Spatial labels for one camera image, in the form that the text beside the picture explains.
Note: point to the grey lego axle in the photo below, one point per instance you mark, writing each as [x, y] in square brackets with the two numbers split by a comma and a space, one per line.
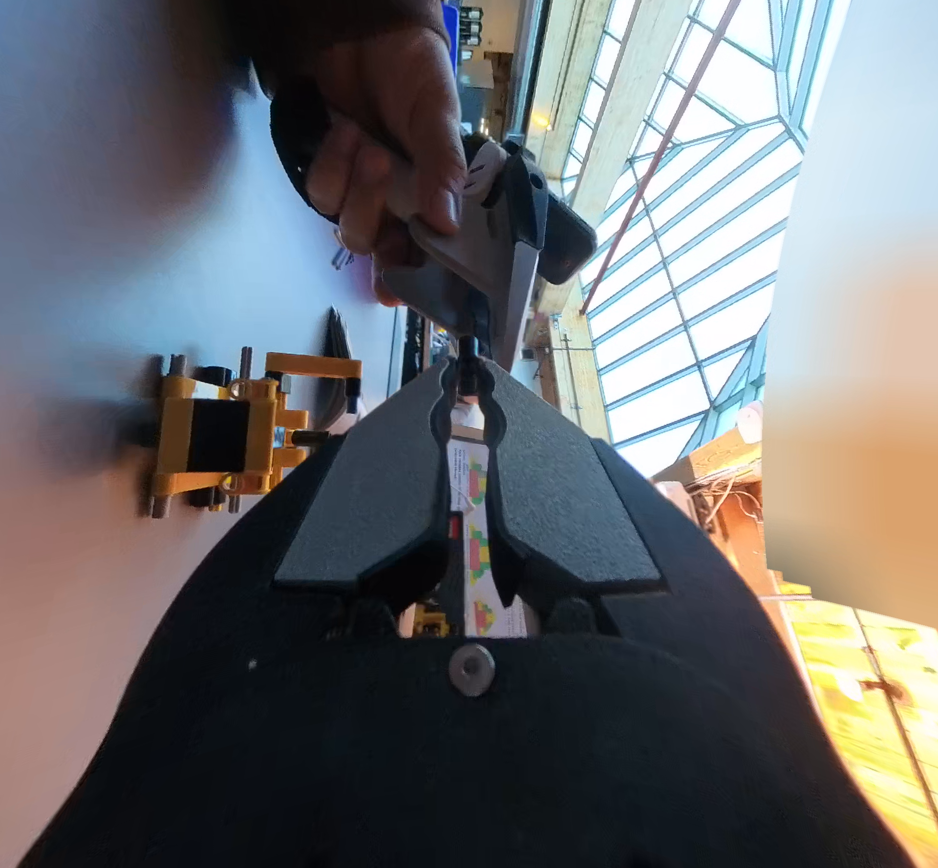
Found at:
[339, 256]

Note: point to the white paper cup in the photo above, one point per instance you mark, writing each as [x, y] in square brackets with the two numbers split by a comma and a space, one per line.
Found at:
[751, 421]

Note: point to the person's left hand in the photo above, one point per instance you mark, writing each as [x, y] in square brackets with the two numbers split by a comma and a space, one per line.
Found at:
[396, 99]

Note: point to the cardboard box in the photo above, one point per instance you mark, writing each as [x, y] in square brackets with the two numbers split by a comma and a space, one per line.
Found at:
[711, 465]

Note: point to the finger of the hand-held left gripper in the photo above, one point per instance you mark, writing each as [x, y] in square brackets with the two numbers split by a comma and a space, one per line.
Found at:
[447, 282]
[522, 296]

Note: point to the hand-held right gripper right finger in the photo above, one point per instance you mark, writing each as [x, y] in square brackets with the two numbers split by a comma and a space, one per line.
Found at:
[571, 509]

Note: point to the yellow lego model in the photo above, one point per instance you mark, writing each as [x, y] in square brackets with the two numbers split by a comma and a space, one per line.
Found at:
[176, 443]

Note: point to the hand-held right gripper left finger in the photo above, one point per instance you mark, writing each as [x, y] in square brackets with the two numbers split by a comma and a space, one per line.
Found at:
[366, 509]

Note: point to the small black lego connector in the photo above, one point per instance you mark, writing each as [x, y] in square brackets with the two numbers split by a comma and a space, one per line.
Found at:
[469, 355]

